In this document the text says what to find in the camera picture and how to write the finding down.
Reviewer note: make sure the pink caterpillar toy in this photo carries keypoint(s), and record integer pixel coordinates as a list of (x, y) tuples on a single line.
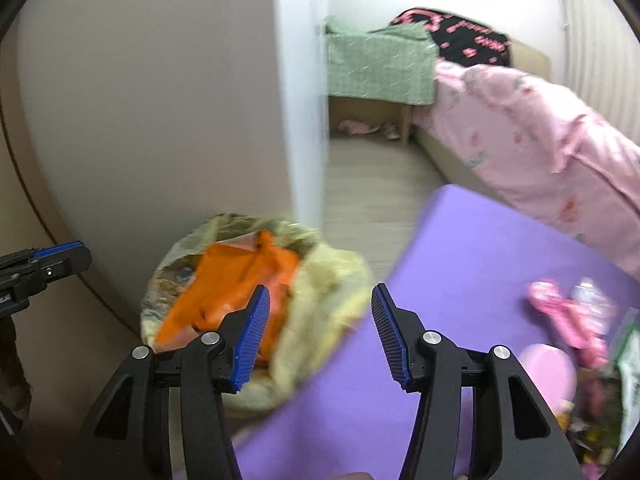
[(572, 321)]

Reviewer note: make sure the small sneaker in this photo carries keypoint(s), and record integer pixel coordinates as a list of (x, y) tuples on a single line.
[(390, 132)]

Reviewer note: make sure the green checked cloth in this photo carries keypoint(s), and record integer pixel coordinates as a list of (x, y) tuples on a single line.
[(393, 64)]

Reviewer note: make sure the yellow trash bag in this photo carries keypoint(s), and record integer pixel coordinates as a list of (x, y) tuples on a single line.
[(328, 299)]

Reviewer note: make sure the clear plastic wrapper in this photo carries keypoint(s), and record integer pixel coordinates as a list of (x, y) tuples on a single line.
[(600, 309)]

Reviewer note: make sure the green white milk carton pack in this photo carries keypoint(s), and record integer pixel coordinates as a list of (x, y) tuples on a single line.
[(626, 360)]

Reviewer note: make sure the wooden bedside shelf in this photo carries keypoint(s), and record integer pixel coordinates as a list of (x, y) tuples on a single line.
[(374, 112)]

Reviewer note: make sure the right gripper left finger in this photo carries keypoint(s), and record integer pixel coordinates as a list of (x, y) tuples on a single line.
[(160, 410)]

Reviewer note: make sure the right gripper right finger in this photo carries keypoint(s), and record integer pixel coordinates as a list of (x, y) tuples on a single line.
[(514, 433)]

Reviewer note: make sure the bed with pink sheet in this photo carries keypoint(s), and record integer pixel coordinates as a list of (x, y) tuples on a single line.
[(507, 163)]

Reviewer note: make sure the pink floral duvet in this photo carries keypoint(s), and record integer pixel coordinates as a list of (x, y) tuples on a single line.
[(569, 132)]

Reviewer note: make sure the pink lidded cup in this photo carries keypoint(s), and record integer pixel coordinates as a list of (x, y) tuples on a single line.
[(553, 373)]

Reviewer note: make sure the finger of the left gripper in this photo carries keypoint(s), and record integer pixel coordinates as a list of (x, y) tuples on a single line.
[(26, 260), (62, 261)]

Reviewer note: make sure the orange plastic bag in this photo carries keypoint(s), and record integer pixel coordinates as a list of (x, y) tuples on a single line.
[(224, 280)]

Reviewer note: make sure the black pink hello pillow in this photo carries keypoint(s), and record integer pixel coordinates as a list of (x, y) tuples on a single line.
[(460, 40)]

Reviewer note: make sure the pink slipper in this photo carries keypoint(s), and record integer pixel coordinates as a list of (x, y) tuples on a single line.
[(356, 127)]

